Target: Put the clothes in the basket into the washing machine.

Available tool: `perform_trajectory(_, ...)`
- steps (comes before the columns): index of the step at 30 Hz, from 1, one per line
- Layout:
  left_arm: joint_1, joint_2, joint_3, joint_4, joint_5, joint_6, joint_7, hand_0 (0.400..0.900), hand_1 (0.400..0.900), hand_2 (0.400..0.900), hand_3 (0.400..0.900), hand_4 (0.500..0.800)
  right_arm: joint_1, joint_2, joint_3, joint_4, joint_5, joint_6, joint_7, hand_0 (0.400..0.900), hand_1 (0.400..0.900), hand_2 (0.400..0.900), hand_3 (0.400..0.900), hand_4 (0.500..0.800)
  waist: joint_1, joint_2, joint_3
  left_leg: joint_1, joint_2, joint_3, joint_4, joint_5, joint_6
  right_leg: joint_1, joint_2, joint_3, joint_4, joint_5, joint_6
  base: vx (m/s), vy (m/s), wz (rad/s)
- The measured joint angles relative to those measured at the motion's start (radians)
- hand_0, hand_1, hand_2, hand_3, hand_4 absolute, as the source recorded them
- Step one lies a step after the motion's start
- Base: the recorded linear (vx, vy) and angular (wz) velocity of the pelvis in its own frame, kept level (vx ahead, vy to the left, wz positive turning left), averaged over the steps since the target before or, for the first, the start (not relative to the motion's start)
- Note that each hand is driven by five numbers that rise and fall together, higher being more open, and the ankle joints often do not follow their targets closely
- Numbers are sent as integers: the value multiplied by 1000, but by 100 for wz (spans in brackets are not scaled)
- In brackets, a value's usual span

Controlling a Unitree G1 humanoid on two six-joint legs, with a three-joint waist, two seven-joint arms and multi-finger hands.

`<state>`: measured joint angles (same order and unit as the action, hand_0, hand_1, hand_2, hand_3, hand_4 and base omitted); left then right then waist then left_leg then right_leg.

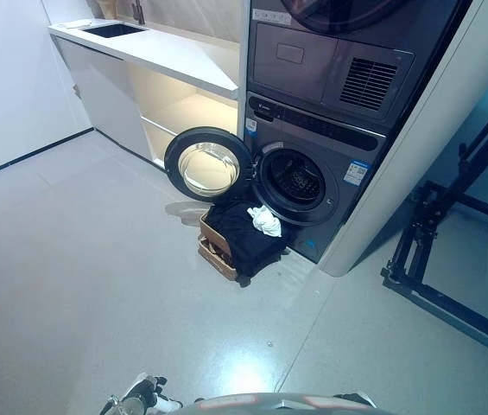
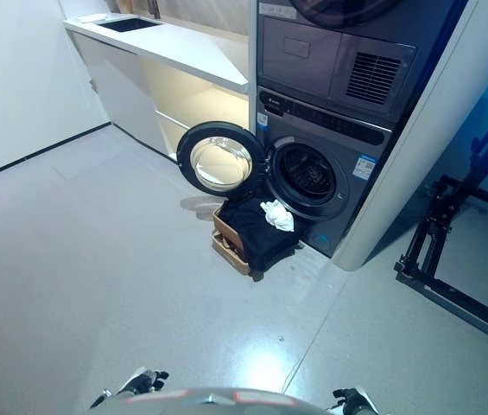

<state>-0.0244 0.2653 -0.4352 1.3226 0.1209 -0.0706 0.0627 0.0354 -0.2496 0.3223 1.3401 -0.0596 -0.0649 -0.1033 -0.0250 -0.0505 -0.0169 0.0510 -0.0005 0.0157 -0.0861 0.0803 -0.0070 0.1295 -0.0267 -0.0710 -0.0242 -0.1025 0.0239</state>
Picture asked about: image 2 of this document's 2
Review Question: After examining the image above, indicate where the brown laundry basket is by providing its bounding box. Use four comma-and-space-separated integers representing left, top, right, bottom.
211, 206, 254, 278

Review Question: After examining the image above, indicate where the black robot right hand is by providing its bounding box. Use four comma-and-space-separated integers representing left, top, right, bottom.
332, 387, 383, 415

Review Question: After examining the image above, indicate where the white cloth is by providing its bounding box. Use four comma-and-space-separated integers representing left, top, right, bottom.
259, 200, 296, 233

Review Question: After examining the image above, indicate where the black clothes pile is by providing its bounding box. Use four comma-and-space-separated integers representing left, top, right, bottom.
219, 196, 299, 274

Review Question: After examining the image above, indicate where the white counter cabinet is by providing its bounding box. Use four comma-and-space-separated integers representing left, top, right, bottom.
62, 12, 251, 163

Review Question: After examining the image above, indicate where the black metal frame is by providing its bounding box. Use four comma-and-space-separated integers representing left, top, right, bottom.
393, 172, 488, 348

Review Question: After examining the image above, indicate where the grey front-load washing machine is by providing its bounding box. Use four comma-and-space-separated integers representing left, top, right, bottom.
254, 86, 405, 259

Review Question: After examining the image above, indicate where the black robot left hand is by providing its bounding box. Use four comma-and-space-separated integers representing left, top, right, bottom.
129, 367, 170, 393

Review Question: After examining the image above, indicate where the grey stacked dryer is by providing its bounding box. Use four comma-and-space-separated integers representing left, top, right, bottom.
255, 0, 418, 116

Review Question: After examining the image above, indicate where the black recessed sink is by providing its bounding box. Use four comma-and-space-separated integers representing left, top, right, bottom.
96, 16, 163, 34

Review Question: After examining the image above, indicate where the white appliance enclosure column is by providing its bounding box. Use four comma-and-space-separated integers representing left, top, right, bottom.
247, 0, 488, 273

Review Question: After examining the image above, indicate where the grey robot torso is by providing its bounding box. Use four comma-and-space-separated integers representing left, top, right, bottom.
92, 386, 336, 415

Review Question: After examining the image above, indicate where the energy label sticker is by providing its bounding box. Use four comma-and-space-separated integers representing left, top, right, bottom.
353, 152, 377, 176

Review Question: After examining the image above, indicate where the round washing machine door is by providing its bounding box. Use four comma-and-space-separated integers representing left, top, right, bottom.
175, 120, 267, 201

